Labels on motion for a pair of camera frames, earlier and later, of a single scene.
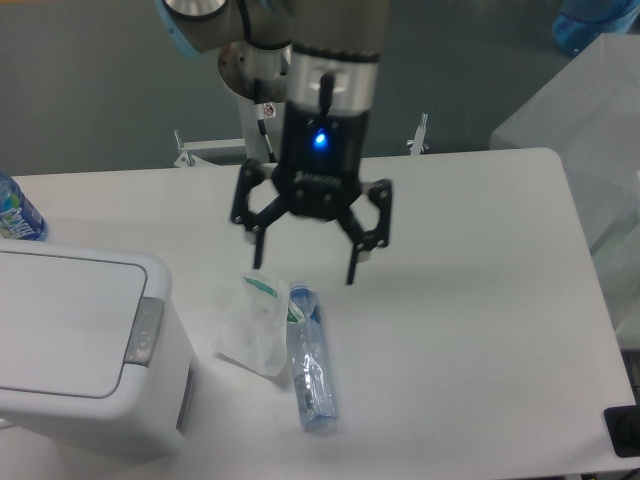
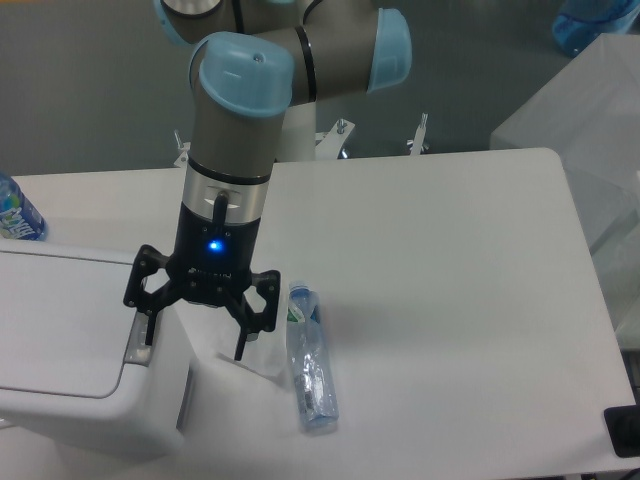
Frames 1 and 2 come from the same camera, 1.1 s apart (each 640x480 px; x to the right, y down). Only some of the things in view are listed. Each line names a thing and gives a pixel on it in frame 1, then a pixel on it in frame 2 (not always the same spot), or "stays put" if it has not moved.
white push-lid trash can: (96, 358) stays put
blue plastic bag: (577, 22) stays put
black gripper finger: (253, 173) → (137, 296)
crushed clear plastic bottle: (313, 370) stays put
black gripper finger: (359, 239) → (267, 284)
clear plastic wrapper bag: (252, 321) stays put
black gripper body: (323, 159) → (213, 255)
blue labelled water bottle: (19, 218) stays put
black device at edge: (623, 426) stays put
